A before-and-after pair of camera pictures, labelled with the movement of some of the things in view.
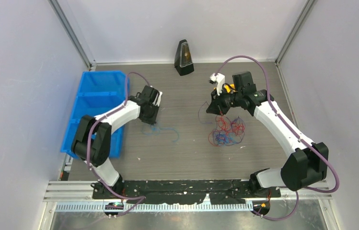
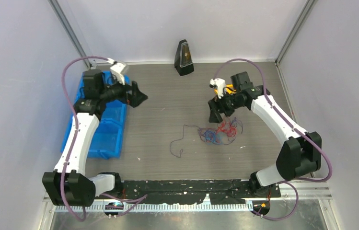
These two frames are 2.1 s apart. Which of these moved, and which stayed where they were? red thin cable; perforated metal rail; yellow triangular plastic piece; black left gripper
Moved: black left gripper
Stayed: perforated metal rail; red thin cable; yellow triangular plastic piece
